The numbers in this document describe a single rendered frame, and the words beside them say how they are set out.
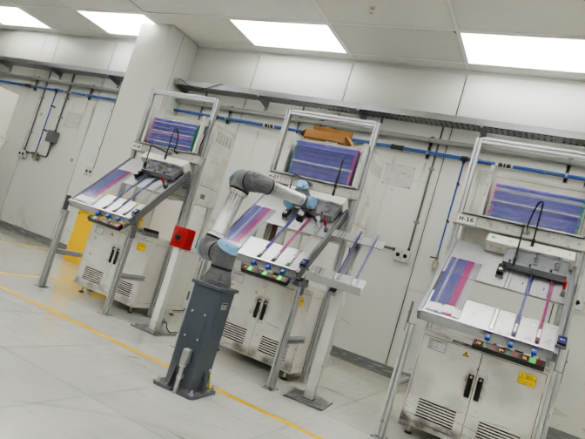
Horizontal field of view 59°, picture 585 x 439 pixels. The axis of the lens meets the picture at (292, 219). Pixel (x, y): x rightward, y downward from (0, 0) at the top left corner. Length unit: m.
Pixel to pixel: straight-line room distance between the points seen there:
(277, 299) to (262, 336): 0.28
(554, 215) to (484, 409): 1.19
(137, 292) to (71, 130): 4.09
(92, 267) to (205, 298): 2.12
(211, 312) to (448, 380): 1.44
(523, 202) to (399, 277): 1.91
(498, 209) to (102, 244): 3.10
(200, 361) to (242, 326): 1.06
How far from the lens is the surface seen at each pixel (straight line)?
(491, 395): 3.23
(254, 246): 3.45
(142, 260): 4.30
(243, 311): 3.72
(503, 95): 5.30
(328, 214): 3.55
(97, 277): 4.62
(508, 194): 3.44
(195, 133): 4.46
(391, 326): 5.01
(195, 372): 2.71
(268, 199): 3.88
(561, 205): 3.42
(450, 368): 3.24
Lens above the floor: 0.80
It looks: 4 degrees up
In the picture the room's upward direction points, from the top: 17 degrees clockwise
